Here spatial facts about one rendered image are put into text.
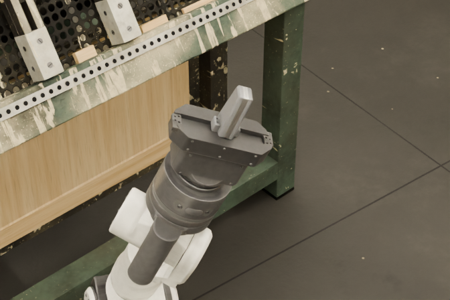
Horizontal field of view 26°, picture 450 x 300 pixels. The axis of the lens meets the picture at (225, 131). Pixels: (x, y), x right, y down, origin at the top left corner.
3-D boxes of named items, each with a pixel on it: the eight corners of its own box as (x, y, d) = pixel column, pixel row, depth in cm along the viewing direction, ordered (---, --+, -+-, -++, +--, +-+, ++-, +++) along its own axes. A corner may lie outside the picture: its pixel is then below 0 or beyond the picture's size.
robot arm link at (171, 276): (219, 225, 124) (194, 256, 135) (157, 190, 123) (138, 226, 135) (197, 268, 120) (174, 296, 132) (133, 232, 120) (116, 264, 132)
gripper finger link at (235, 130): (244, 82, 109) (222, 119, 113) (246, 102, 107) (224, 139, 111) (257, 86, 110) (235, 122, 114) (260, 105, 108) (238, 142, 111)
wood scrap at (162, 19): (141, 33, 271) (143, 33, 270) (138, 25, 271) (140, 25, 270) (166, 21, 276) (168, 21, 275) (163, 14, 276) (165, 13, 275)
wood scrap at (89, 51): (76, 63, 260) (79, 63, 258) (71, 53, 259) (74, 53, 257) (94, 55, 263) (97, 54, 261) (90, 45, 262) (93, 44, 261)
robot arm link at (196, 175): (278, 170, 111) (236, 232, 119) (268, 110, 118) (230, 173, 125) (174, 146, 107) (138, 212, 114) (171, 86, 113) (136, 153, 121)
